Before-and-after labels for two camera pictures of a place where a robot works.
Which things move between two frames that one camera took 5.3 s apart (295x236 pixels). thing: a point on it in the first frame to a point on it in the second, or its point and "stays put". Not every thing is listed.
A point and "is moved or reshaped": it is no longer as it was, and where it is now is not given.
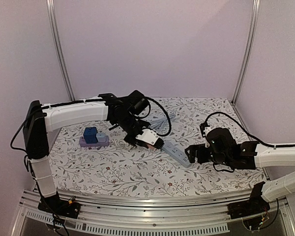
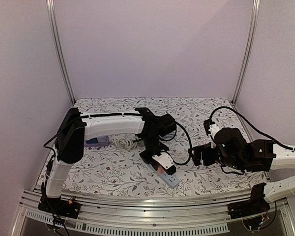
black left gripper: [130, 141] to [144, 156]
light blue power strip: [176, 153] to [172, 181]
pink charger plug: [151, 147] is moved or reshaped
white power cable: [120, 142] stays put
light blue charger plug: [101, 137] stays put
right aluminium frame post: [255, 12] stays put
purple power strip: [82, 142] stays put
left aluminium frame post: [52, 25] stays put
